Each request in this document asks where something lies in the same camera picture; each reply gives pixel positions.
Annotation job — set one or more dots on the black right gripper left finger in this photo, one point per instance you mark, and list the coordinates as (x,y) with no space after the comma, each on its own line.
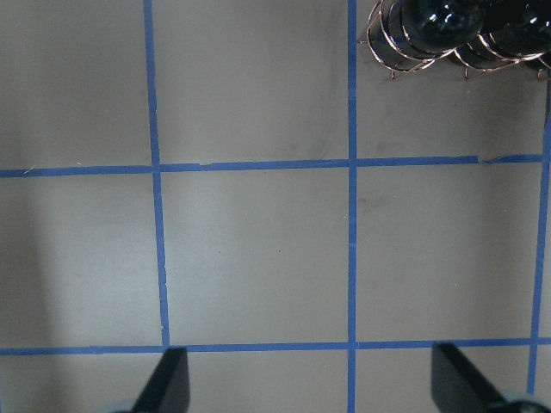
(167,390)

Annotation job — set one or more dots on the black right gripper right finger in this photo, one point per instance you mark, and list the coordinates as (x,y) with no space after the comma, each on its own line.
(457,385)

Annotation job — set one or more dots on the dark wine bottle front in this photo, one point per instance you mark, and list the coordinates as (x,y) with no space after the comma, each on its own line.
(438,26)

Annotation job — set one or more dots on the dark wine bottle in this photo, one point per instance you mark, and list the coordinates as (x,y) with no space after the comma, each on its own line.
(519,28)
(438,26)

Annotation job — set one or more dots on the dark wine bottle rear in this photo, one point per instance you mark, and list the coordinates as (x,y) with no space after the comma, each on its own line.
(519,28)

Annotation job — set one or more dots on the copper wire bottle basket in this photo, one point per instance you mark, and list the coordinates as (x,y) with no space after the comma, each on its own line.
(386,39)

